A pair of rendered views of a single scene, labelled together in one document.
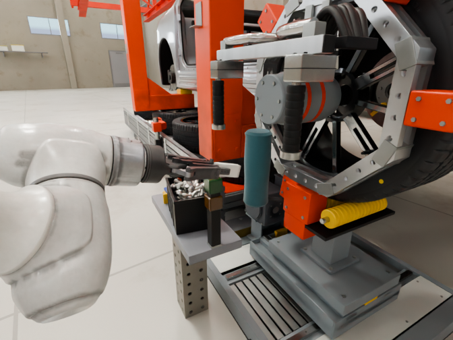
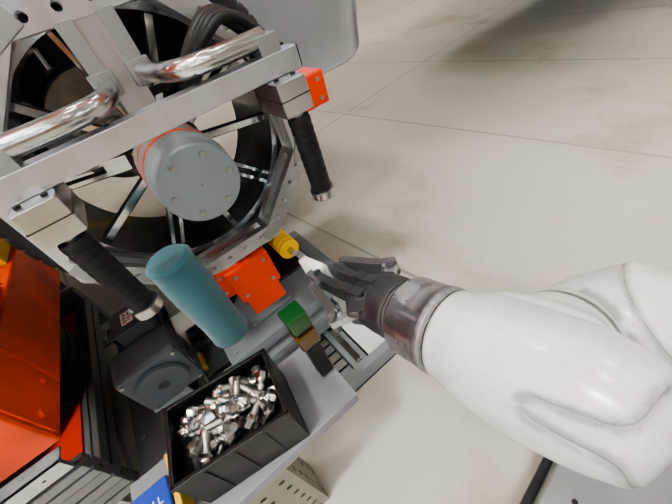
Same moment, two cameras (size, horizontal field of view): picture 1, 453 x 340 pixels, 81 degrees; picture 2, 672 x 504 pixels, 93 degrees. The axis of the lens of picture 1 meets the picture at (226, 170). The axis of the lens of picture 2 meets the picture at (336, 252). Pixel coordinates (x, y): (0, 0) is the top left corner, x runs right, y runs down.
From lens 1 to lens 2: 0.65 m
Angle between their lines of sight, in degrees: 73
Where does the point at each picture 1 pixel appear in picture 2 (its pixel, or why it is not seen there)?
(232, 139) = (21, 377)
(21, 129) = (622, 345)
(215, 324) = (331, 447)
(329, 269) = (288, 298)
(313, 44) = (286, 60)
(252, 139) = (187, 267)
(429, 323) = (315, 255)
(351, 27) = not seen: hidden behind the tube
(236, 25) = not seen: outside the picture
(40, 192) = (639, 271)
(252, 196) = (238, 323)
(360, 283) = (302, 277)
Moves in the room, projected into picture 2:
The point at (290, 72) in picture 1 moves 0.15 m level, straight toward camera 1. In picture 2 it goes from (296, 103) to (401, 76)
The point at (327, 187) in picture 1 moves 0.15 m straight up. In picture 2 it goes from (275, 224) to (250, 173)
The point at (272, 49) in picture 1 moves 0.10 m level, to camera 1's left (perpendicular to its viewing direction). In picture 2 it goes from (213, 95) to (201, 122)
